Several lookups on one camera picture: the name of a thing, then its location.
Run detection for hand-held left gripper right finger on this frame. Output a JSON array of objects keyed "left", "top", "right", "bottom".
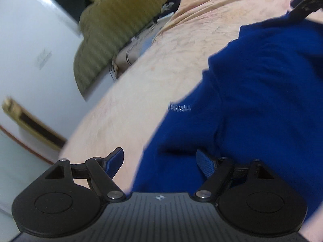
[{"left": 195, "top": 149, "right": 275, "bottom": 202}]

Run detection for olive padded headboard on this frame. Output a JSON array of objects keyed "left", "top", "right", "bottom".
[{"left": 73, "top": 0, "right": 180, "bottom": 102}]

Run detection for dark clothes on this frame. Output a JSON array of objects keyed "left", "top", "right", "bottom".
[{"left": 160, "top": 0, "right": 180, "bottom": 15}]

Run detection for blue beaded sweater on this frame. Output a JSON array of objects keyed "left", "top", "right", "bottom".
[{"left": 130, "top": 9, "right": 323, "bottom": 222}]

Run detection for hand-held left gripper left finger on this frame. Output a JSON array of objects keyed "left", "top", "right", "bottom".
[{"left": 44, "top": 147, "right": 127, "bottom": 202}]

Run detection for pink bed blanket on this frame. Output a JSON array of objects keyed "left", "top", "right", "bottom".
[{"left": 59, "top": 0, "right": 323, "bottom": 242}]

